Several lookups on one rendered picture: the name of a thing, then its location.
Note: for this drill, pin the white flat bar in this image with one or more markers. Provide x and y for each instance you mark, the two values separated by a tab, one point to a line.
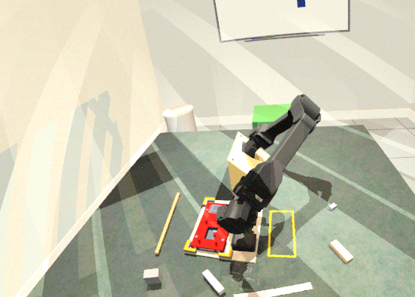
279	291

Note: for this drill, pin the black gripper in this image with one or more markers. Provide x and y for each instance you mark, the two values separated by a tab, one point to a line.
247	240

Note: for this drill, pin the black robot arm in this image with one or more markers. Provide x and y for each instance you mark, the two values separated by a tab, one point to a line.
264	180

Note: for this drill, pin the tan curved wooden strip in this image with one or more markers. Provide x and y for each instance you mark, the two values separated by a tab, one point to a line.
161	241

